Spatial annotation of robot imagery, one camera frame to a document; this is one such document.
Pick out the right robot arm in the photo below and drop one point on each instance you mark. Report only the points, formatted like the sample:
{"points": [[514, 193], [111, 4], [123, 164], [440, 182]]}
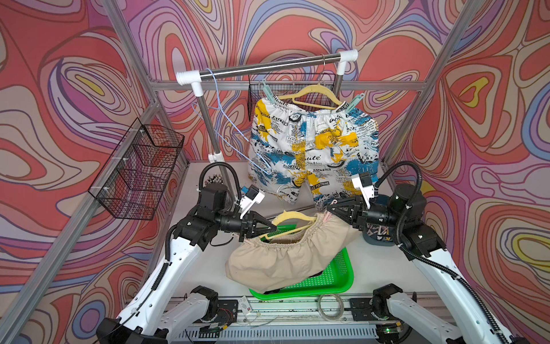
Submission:
{"points": [[402, 215]]}

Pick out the green clothespin near rack top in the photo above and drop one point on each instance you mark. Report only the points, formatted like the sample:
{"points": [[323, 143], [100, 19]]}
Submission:
{"points": [[268, 91]]}

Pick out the black wire basket wall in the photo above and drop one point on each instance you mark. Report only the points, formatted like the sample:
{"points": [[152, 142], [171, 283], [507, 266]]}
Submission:
{"points": [[283, 83], [143, 163]]}

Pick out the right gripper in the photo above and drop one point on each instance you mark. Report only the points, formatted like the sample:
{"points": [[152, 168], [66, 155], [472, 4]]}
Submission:
{"points": [[356, 216]]}

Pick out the clear tape roll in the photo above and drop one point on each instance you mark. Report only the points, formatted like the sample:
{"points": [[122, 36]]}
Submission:
{"points": [[330, 307]]}

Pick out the black wire basket back wall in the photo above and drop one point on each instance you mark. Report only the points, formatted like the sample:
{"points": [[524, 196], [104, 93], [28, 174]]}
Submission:
{"points": [[283, 83]]}

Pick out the clothes rack with steel bar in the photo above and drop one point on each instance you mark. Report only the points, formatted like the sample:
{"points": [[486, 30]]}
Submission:
{"points": [[197, 78]]}

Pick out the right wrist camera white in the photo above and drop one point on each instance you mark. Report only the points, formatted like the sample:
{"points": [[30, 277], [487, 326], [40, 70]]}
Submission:
{"points": [[363, 183]]}

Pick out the dark teal clothespin bin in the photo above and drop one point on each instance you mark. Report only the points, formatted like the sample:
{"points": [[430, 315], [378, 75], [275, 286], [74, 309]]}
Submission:
{"points": [[378, 232]]}

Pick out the cup of pens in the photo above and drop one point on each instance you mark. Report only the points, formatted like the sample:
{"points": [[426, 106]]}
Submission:
{"points": [[214, 178]]}

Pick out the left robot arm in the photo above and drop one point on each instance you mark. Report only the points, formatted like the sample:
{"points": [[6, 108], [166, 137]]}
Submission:
{"points": [[146, 318]]}

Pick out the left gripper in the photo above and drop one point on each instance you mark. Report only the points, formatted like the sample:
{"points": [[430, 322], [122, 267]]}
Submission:
{"points": [[248, 223]]}

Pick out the green clothespin on printed shorts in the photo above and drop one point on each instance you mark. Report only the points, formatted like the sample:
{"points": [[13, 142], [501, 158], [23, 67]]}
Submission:
{"points": [[352, 103]]}

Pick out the black wire basket left wall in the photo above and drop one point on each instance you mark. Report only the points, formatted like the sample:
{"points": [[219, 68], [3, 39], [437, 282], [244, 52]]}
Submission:
{"points": [[143, 163]]}

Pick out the printed white blue yellow shorts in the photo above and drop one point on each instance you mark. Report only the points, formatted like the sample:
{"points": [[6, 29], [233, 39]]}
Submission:
{"points": [[291, 147]]}

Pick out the green plastic basket tray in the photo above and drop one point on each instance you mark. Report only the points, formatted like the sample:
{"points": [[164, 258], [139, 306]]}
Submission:
{"points": [[337, 278]]}

